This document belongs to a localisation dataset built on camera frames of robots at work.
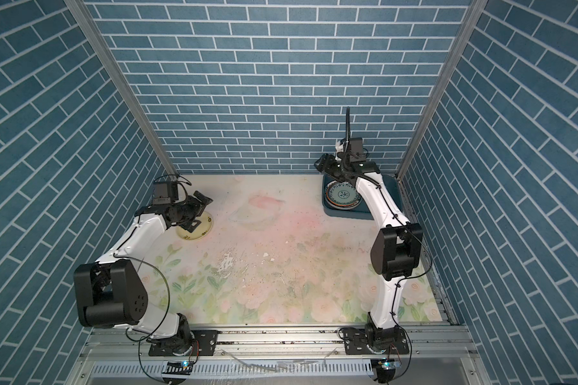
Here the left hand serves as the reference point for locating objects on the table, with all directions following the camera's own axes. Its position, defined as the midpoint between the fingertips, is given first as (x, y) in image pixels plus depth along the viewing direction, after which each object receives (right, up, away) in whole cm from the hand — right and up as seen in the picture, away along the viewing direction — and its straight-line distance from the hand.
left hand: (215, 205), depth 88 cm
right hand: (+41, +14, +1) cm, 44 cm away
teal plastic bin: (+59, -4, +17) cm, 62 cm away
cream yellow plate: (-9, -11, +9) cm, 17 cm away
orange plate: (+49, -1, +17) cm, 52 cm away
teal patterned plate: (+52, +4, +21) cm, 56 cm away
